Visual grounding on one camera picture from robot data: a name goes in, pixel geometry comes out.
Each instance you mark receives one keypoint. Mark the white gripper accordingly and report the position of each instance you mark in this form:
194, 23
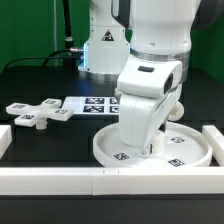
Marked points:
149, 90

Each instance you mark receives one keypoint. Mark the white round table top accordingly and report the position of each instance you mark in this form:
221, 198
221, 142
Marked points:
178, 146

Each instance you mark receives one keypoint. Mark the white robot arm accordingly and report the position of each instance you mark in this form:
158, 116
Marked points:
145, 44

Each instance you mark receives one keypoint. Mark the white right fence block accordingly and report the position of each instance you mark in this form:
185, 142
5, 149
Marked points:
216, 140

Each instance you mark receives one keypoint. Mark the white fence block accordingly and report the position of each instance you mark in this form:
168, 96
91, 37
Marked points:
216, 140
5, 138

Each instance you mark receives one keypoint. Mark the white marker sheet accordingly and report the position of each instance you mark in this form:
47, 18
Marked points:
92, 105

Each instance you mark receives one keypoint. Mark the white cross-shaped table base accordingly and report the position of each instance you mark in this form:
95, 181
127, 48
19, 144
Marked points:
29, 116

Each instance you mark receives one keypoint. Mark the white left fence block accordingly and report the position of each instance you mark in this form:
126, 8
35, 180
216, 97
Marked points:
5, 138

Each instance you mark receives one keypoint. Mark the white front fence rail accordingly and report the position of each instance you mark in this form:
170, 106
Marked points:
111, 181

